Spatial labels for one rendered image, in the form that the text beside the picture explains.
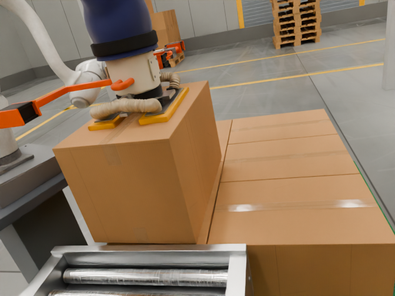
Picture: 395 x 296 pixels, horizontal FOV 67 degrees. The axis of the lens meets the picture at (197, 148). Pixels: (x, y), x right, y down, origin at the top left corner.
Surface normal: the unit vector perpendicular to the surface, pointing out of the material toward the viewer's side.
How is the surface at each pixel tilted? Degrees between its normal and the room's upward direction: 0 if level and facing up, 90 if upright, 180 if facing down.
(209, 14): 90
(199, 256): 90
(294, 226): 0
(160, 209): 91
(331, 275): 90
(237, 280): 0
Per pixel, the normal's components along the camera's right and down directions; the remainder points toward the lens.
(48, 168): 0.84, 0.07
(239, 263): -0.19, -0.89
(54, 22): -0.18, 0.45
